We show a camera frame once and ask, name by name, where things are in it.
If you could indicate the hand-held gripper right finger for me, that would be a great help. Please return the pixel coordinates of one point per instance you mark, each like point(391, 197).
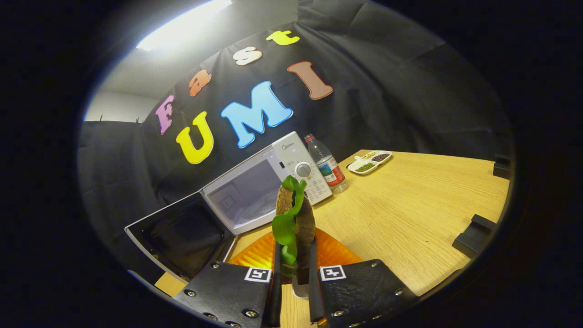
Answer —
point(314, 300)

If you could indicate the white divided dish of beans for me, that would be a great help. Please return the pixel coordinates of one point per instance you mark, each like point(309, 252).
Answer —
point(369, 162)

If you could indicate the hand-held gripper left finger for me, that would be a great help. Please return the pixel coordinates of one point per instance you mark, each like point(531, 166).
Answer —
point(276, 300)

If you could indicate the brown bread lettuce sandwich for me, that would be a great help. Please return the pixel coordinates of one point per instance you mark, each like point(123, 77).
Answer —
point(304, 223)

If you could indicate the black foam block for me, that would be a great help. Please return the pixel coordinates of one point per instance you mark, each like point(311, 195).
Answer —
point(476, 234)
point(502, 167)

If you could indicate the black backdrop cloth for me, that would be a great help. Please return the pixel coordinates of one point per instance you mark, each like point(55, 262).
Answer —
point(387, 91)

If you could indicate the white microwave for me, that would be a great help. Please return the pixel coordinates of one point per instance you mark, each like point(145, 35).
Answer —
point(296, 155)

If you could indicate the clear plastic water bottle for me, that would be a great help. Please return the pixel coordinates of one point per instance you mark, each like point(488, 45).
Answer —
point(330, 171)

